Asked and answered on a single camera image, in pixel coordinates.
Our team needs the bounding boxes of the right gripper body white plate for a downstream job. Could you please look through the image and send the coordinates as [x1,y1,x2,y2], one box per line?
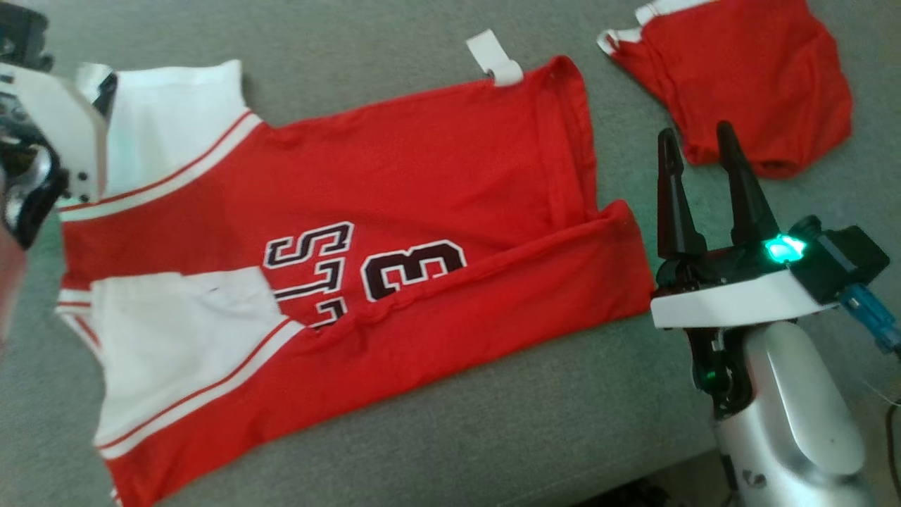
[649,234,840,331]

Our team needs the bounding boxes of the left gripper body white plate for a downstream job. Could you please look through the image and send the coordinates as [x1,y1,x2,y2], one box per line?
[0,62,109,248]

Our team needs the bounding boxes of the yellow and grey sofa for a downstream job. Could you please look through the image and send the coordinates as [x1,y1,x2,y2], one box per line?
[0,0,901,507]

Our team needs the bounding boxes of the thin black cable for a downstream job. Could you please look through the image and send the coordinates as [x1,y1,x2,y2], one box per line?
[883,400,901,488]

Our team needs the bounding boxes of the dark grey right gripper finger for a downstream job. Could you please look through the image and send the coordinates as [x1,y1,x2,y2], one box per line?
[715,121,782,248]
[656,127,709,260]

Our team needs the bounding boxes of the red shorts with white trim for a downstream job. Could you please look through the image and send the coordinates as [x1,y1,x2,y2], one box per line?
[596,0,855,180]

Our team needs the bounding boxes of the red basketball jersey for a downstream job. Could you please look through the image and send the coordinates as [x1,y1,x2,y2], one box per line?
[55,30,656,507]

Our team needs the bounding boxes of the blue cable connector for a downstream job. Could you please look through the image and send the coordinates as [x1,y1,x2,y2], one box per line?
[839,284,901,353]

